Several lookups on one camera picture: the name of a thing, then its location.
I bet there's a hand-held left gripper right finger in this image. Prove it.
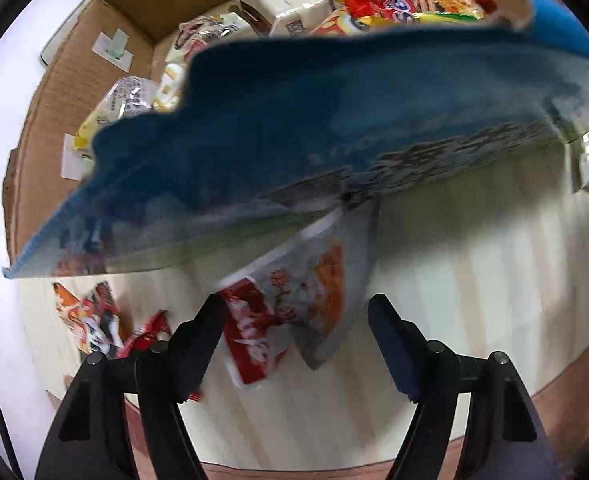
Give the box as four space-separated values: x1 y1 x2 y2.
367 293 561 480

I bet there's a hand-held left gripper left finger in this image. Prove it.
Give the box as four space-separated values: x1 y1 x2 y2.
34 293 226 480

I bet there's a red and clear snack packet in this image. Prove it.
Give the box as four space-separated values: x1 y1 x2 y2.
214 205 380 386

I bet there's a large blue snack bag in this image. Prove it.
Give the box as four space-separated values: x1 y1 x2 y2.
2 0 589 281

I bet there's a yellow clear snack packet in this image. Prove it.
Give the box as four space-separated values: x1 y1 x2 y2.
74 76 160 158

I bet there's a small yellow snack packet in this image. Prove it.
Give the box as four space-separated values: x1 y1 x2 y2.
154 62 190 111

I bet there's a small clear snack packet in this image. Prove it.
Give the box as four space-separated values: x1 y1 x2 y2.
174 12 255 56

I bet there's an orange panda print snack packet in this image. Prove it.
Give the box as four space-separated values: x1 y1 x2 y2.
309 10 370 36
54 282 122 356

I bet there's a white carton box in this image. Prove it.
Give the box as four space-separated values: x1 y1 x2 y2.
229 0 335 38

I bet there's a small red snack packet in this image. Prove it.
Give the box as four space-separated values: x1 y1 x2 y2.
119 310 172 356

